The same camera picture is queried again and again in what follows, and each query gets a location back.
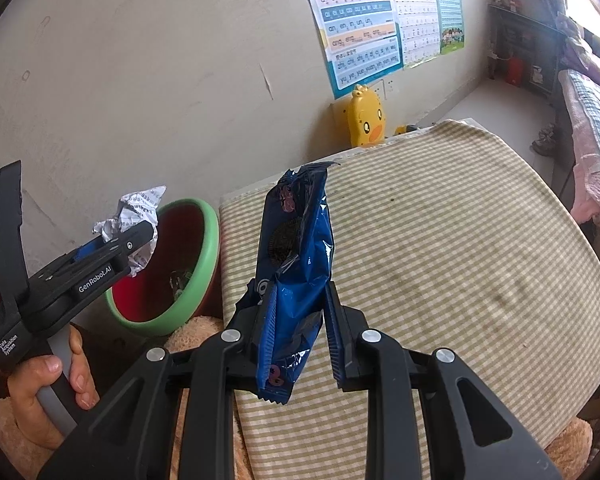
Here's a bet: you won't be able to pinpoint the dark shelf unit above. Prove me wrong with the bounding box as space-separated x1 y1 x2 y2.
489 3 565 98

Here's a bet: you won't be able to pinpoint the blue alphabet wall poster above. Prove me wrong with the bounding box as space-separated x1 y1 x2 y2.
309 0 404 99

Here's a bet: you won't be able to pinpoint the white printed paper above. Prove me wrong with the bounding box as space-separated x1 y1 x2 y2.
92 185 166 278

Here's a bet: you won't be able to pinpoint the blue cookie wrapper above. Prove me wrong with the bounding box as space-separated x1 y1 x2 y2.
236 162 335 404

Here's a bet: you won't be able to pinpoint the bed with plaid blanket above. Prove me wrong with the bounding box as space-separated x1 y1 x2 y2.
558 70 600 226

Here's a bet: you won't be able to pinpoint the green number wall poster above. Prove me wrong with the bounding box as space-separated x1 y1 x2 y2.
437 0 465 54

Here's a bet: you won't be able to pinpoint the white chart wall poster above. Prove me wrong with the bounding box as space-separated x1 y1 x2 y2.
394 0 440 66

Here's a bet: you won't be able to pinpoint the left hand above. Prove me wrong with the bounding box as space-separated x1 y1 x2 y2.
7 325 99 450

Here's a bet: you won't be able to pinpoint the checkered beige table cloth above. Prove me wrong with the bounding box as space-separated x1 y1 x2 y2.
220 120 600 479

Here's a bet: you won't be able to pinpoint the pink pillow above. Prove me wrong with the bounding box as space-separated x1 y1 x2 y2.
556 14 600 86

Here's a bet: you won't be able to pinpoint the green red trash bin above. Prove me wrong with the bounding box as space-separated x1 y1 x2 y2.
106 198 222 337

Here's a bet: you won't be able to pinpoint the yellow duck toy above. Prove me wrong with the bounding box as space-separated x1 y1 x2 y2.
332 84 387 148

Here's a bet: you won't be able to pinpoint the shoes on floor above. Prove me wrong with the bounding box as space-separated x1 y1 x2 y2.
531 124 557 157

